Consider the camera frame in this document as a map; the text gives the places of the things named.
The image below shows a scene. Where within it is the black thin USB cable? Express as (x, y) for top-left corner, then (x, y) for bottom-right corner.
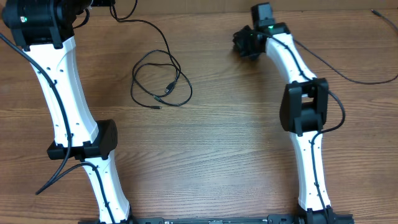
(109, 0), (193, 108)

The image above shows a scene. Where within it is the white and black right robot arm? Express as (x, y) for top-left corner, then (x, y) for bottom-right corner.
(233, 2), (337, 223)

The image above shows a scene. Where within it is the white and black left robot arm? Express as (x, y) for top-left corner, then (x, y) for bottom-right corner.
(2, 0), (133, 223)

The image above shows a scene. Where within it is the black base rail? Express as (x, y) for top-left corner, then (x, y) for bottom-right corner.
(77, 213), (355, 224)

